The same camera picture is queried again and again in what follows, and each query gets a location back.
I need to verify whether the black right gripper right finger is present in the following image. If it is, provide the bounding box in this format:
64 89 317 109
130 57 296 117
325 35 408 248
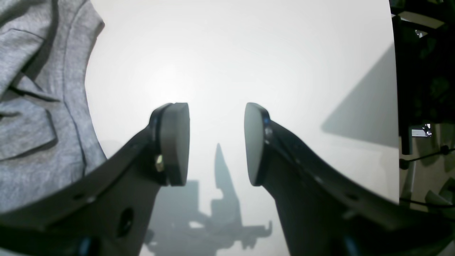
244 103 454 256

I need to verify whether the grey T-shirt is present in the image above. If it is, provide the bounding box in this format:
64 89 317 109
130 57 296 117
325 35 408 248
0 0 106 212

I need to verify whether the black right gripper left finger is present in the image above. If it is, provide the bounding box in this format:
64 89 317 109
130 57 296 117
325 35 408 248
0 103 190 256

